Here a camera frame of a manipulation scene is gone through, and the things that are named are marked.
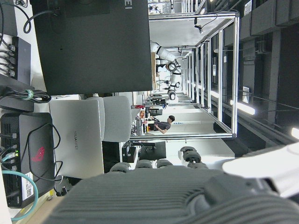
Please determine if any small black background monitor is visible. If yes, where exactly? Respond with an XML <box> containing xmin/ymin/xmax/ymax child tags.
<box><xmin>139</xmin><ymin>140</ymin><xmax>167</xmax><ymax>161</ymax></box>

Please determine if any black Huawei monitor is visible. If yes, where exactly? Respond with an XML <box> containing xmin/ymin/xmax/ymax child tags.
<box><xmin>29</xmin><ymin>0</ymin><xmax>153</xmax><ymax>95</ymax></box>

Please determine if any black cable bundle green tie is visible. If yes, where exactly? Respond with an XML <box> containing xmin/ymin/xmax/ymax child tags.
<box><xmin>0</xmin><ymin>86</ymin><xmax>52</xmax><ymax>104</ymax></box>

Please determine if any black mini PC red logo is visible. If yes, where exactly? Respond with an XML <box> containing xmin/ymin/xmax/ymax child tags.
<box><xmin>0</xmin><ymin>112</ymin><xmax>56</xmax><ymax>209</ymax></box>

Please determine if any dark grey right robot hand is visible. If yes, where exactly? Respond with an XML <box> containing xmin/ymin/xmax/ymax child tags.
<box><xmin>45</xmin><ymin>142</ymin><xmax>299</xmax><ymax>224</ymax></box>

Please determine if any black looped cable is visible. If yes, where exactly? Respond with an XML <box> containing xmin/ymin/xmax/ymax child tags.
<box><xmin>26</xmin><ymin>122</ymin><xmax>64</xmax><ymax>182</ymax></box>

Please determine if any aluminium frame enclosure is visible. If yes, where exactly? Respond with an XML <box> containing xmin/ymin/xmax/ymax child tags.
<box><xmin>129</xmin><ymin>11</ymin><xmax>241</xmax><ymax>140</ymax></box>

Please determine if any dark grey USB hub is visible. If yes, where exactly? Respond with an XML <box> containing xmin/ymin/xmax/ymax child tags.
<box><xmin>10</xmin><ymin>36</ymin><xmax>32</xmax><ymax>86</ymax></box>

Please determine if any silver Huawei laptop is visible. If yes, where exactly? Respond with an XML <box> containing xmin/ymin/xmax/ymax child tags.
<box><xmin>49</xmin><ymin>98</ymin><xmax>105</xmax><ymax>180</ymax></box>

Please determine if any teal ethernet cable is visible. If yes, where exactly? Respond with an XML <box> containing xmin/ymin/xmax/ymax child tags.
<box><xmin>1</xmin><ymin>154</ymin><xmax>39</xmax><ymax>222</ymax></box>

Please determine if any black camera on frame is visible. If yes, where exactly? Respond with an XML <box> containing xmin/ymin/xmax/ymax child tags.
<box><xmin>194</xmin><ymin>17</ymin><xmax>204</xmax><ymax>35</ymax></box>

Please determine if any person in dark shirt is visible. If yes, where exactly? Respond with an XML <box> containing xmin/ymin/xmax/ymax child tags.
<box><xmin>150</xmin><ymin>115</ymin><xmax>176</xmax><ymax>135</ymax></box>

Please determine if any grey office chair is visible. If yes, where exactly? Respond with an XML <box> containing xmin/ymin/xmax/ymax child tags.
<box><xmin>85</xmin><ymin>95</ymin><xmax>141</xmax><ymax>142</ymax></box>

